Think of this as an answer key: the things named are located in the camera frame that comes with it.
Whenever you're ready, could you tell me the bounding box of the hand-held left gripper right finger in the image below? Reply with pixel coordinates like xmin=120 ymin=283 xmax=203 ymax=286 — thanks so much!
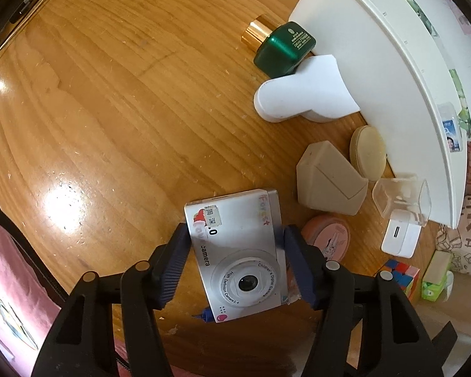
xmin=281 ymin=225 xmax=458 ymax=377

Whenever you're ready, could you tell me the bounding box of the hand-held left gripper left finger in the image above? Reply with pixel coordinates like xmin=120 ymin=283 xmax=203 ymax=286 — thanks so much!
xmin=35 ymin=223 xmax=193 ymax=377

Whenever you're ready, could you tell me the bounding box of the pink round tin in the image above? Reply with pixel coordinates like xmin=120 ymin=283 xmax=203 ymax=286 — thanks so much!
xmin=300 ymin=215 xmax=351 ymax=264

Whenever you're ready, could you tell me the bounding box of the white children's digital camera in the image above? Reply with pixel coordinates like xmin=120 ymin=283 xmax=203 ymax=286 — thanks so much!
xmin=184 ymin=189 xmax=289 ymax=324

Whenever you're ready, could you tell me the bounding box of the colourful puzzle cube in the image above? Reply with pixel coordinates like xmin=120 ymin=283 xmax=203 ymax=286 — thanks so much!
xmin=378 ymin=258 xmax=420 ymax=303

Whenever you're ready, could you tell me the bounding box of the white charger plug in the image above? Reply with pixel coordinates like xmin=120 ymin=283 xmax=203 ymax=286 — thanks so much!
xmin=381 ymin=209 xmax=421 ymax=259

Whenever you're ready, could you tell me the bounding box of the white plastic storage bin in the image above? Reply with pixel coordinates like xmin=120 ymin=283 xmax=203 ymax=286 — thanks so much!
xmin=288 ymin=0 xmax=468 ymax=229

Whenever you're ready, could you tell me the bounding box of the small blue object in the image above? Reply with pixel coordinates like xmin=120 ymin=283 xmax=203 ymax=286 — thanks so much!
xmin=192 ymin=306 xmax=216 ymax=325

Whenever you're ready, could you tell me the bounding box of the beige diamond-shaped box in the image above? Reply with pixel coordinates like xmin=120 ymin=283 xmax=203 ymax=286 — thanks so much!
xmin=296 ymin=142 xmax=369 ymax=216

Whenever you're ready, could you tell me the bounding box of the round beige compact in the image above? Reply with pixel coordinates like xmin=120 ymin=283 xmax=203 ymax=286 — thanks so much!
xmin=349 ymin=125 xmax=387 ymax=182

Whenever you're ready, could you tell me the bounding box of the green tissue pack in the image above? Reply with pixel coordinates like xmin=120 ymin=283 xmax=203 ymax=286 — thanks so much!
xmin=421 ymin=250 xmax=454 ymax=303

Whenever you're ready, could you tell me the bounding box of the pink blanket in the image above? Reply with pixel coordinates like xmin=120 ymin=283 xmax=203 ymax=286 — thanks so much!
xmin=0 ymin=188 xmax=63 ymax=362

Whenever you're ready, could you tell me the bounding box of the printed canvas tote bag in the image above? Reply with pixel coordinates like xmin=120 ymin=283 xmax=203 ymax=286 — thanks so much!
xmin=436 ymin=194 xmax=471 ymax=276

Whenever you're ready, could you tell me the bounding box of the white squeeze tube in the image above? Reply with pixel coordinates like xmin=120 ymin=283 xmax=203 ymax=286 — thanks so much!
xmin=253 ymin=54 xmax=362 ymax=123

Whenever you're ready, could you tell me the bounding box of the blue white card holder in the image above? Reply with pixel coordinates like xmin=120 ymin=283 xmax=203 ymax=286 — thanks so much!
xmin=437 ymin=104 xmax=466 ymax=153

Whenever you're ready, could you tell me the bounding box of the green bottle gold cap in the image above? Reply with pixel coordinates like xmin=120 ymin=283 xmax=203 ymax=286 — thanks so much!
xmin=241 ymin=14 xmax=317 ymax=79

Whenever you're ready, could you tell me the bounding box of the fruit printed paper strip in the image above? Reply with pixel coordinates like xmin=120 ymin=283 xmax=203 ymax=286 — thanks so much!
xmin=381 ymin=0 xmax=471 ymax=138

